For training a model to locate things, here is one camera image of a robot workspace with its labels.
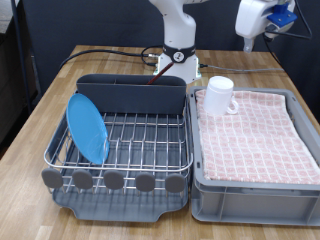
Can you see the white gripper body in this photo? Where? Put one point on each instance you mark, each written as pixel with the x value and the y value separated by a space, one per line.
pixel 250 20

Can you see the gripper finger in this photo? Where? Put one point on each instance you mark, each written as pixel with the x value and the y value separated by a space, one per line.
pixel 248 45

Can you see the blue plate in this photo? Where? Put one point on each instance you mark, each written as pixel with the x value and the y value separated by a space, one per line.
pixel 86 130

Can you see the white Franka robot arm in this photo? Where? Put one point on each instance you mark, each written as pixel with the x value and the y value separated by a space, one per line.
pixel 178 26

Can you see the white plastic mug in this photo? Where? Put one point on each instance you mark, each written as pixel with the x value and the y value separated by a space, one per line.
pixel 218 96

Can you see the pink checkered towel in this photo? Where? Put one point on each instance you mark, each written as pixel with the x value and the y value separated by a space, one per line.
pixel 253 140

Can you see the dark grey cutlery holder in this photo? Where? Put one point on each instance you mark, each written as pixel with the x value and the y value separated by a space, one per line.
pixel 130 96

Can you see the grey plastic crate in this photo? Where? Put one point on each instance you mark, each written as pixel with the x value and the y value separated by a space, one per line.
pixel 253 203

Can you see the grey plastic drain tray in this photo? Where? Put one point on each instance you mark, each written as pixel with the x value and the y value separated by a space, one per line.
pixel 116 210

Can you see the dark metal pole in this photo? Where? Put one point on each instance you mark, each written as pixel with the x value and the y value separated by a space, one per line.
pixel 19 43

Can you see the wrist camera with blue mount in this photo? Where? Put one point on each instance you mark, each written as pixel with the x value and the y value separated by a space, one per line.
pixel 281 18

